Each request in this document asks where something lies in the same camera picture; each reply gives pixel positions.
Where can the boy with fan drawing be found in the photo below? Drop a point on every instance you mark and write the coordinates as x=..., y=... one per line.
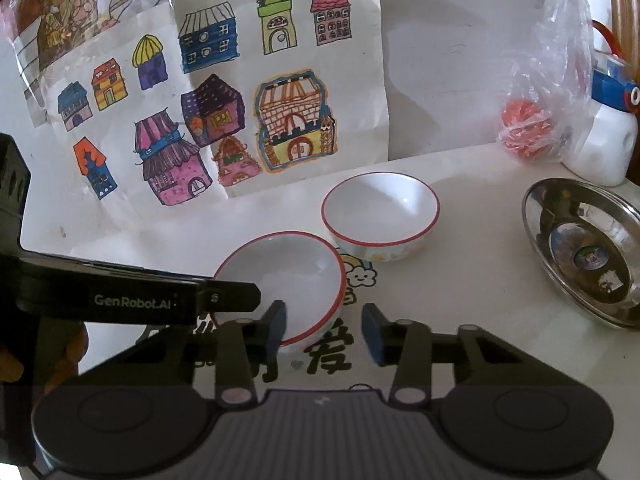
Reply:
x=65, y=10

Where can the colourful houses drawing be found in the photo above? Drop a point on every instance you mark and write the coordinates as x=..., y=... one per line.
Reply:
x=310, y=120

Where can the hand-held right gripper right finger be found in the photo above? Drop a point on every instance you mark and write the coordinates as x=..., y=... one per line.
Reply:
x=375, y=335

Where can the white ceramic bowl red rim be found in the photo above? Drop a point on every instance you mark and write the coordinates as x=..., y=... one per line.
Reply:
x=380, y=205
x=295, y=270

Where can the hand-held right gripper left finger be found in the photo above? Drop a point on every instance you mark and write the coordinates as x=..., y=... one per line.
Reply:
x=277, y=327

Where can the person's left hand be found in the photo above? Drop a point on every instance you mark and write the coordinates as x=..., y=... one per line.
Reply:
x=75, y=347

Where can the white bottle with blue lid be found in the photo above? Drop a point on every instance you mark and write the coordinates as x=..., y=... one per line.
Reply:
x=605, y=145

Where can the steel plate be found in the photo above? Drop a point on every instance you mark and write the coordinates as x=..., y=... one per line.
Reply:
x=575, y=260

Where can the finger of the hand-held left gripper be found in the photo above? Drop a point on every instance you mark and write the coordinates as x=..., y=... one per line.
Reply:
x=235, y=297

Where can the orange mesh scrubber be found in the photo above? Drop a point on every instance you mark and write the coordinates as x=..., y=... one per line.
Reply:
x=525, y=130

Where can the wooden door frame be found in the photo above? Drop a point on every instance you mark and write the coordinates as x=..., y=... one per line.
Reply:
x=625, y=20

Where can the clear plastic bag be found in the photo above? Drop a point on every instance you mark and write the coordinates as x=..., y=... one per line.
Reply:
x=560, y=50

